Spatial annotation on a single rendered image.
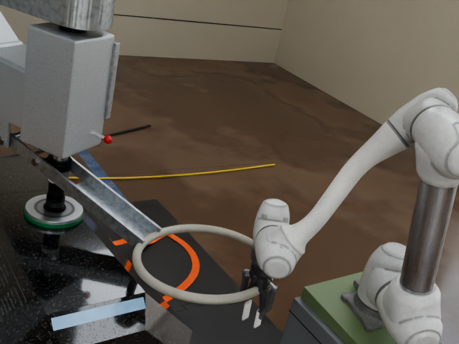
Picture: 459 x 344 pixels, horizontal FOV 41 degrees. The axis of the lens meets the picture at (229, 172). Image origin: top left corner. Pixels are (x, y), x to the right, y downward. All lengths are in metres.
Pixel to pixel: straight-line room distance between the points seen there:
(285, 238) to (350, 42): 6.26
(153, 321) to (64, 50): 0.93
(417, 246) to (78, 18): 1.24
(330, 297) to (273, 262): 0.61
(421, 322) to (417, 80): 5.35
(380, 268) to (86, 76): 1.17
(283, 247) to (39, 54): 1.02
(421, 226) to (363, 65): 5.95
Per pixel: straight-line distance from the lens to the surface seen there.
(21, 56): 2.31
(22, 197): 2.52
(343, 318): 2.17
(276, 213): 1.81
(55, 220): 2.34
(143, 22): 7.77
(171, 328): 2.19
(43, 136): 2.19
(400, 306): 1.92
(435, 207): 1.73
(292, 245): 1.69
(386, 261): 2.06
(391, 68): 7.34
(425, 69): 7.03
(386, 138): 1.78
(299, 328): 2.27
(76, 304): 1.98
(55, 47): 2.07
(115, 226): 2.17
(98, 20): 2.04
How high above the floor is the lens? 2.05
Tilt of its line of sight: 24 degrees down
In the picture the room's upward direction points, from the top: 13 degrees clockwise
